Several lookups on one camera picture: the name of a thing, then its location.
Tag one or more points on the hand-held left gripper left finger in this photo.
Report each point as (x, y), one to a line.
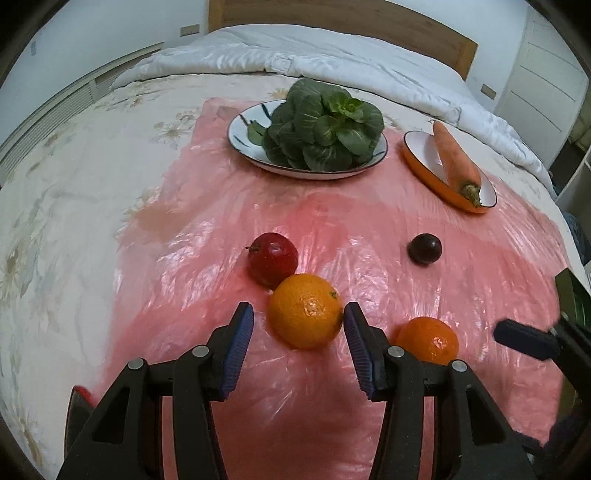
(238, 350)

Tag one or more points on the wall socket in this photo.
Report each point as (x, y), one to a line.
(488, 91)
(189, 30)

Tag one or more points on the white plate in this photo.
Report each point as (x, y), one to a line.
(240, 129)

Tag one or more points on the white duvet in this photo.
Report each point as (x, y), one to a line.
(346, 60)

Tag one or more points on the white wardrobe door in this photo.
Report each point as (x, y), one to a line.
(540, 78)

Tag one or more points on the green tray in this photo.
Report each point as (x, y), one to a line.
(575, 295)

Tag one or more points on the orange plate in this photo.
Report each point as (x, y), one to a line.
(422, 157)

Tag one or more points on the green leafy vegetable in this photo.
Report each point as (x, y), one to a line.
(323, 129)

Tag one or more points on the pink plastic sheet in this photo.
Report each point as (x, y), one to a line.
(346, 212)

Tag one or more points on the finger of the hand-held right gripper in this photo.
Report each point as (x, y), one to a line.
(526, 339)

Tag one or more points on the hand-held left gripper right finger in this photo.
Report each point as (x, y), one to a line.
(358, 350)

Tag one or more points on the smartphone with red case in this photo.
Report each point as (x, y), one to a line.
(79, 397)

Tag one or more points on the white slatted radiator cover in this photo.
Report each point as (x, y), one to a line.
(46, 115)

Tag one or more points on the wooden headboard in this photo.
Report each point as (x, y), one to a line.
(369, 23)

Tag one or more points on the carrot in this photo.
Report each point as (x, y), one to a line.
(455, 157)

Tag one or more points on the person's right forearm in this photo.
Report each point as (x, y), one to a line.
(570, 434)

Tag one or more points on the orange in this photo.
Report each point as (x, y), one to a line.
(427, 341)
(304, 318)

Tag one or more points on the blue towel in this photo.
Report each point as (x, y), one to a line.
(579, 237)

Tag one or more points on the red apple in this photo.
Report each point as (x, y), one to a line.
(272, 258)

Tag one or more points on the dark plum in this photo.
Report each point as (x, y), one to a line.
(425, 249)

